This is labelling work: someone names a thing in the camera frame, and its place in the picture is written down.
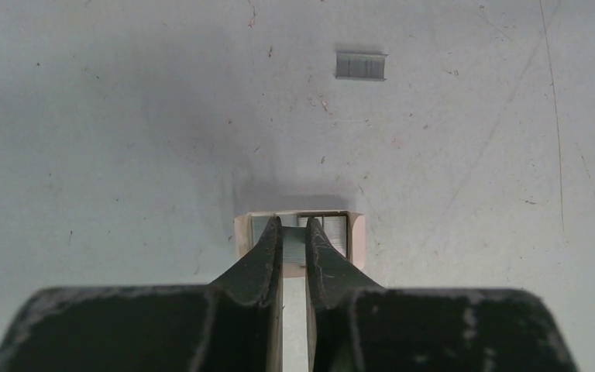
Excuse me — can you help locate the staple strip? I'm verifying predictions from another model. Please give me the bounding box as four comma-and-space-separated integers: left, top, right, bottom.
335, 50, 387, 81
282, 226, 306, 267

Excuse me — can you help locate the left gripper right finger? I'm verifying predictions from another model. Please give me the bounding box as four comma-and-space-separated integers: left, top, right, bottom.
304, 218, 576, 371

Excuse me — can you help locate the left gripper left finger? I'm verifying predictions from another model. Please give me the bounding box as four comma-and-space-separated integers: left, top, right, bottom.
0, 216, 283, 371

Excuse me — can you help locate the staple tray box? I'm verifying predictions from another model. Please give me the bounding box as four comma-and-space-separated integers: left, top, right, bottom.
233, 210, 366, 278

